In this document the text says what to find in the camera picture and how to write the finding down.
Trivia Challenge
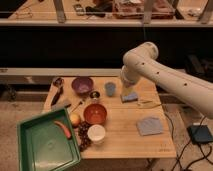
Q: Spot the blue sponge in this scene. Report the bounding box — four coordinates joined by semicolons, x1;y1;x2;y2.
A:
121;93;138;103

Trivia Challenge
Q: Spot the bunch of dark grapes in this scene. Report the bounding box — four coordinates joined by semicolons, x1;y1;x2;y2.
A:
78;121;91;152

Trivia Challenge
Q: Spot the purple bowl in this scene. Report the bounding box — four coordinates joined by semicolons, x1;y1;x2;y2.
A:
71;76;94;94

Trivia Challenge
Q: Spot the green plastic tray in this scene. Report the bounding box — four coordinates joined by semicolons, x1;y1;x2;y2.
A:
17;108;81;171

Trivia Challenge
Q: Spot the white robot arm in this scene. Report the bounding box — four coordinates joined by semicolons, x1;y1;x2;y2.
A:
120;42;213;119

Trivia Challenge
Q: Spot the apple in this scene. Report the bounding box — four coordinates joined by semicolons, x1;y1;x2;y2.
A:
69;114;81;127

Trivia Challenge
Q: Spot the grey folded cloth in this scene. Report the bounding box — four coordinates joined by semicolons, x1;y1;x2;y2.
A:
136;117;163;136

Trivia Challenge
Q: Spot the small dark spoon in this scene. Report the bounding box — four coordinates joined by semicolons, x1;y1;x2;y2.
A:
71;100;84;113

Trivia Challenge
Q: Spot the small metal cup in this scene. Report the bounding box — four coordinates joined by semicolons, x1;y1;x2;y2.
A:
90;91;100;103

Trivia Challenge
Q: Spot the blue cup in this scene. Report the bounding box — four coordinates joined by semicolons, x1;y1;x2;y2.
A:
105;82;116;97

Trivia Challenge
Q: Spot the black power box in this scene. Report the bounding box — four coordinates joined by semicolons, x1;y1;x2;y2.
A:
187;125;213;144

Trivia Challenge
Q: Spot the grey metal block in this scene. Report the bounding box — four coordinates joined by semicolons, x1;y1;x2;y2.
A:
51;99;71;110

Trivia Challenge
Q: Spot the orange bowl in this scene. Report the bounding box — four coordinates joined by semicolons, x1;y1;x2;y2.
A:
83;104;107;124

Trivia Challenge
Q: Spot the white paper cup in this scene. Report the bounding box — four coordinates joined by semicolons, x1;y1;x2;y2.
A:
87;124;106;144

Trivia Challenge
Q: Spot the wooden table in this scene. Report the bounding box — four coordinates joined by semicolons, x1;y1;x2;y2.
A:
42;76;178;160

